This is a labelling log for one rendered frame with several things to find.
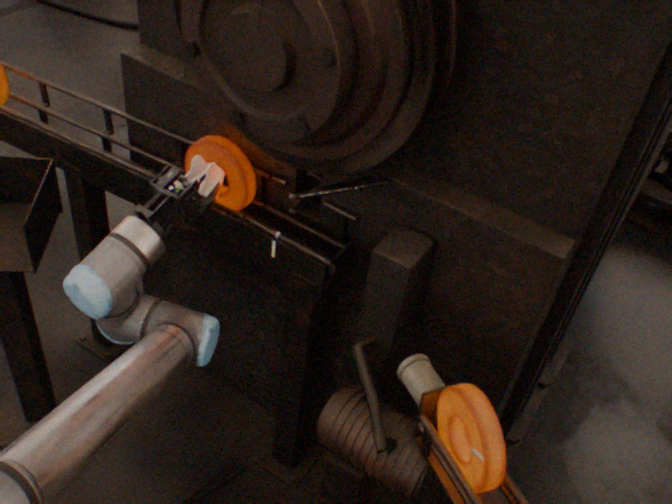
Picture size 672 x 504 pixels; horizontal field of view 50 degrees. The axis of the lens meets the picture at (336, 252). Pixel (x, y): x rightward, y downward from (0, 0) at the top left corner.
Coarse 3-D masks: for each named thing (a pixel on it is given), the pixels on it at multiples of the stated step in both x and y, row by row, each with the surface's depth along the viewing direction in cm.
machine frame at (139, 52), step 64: (512, 0) 102; (576, 0) 97; (640, 0) 92; (128, 64) 146; (512, 64) 107; (576, 64) 101; (640, 64) 97; (128, 128) 158; (192, 128) 146; (448, 128) 119; (512, 128) 112; (576, 128) 106; (640, 128) 110; (384, 192) 126; (448, 192) 123; (512, 192) 118; (576, 192) 112; (192, 256) 170; (448, 256) 126; (512, 256) 118; (576, 256) 128; (256, 320) 170; (448, 320) 134; (512, 320) 126; (256, 384) 185; (320, 384) 169; (384, 384) 156; (448, 384) 144; (512, 384) 144; (512, 448) 181
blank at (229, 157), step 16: (192, 144) 138; (208, 144) 135; (224, 144) 135; (208, 160) 137; (224, 160) 135; (240, 160) 134; (240, 176) 135; (224, 192) 140; (240, 192) 137; (240, 208) 139
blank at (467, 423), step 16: (464, 384) 107; (448, 400) 108; (464, 400) 102; (480, 400) 102; (448, 416) 108; (464, 416) 103; (480, 416) 100; (496, 416) 101; (448, 432) 109; (464, 432) 110; (480, 432) 99; (496, 432) 99; (448, 448) 110; (464, 448) 109; (480, 448) 100; (496, 448) 99; (464, 464) 105; (480, 464) 100; (496, 464) 99; (480, 480) 101; (496, 480) 101
